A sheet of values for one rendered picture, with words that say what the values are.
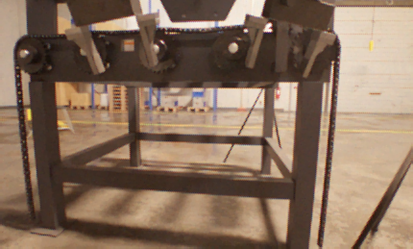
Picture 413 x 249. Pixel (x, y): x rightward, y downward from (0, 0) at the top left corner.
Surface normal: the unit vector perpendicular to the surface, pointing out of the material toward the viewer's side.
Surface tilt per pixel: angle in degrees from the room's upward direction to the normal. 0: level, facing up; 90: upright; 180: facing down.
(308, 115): 90
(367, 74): 90
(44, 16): 90
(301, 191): 90
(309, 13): 114
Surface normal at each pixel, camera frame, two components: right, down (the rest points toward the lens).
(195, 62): -0.12, 0.11
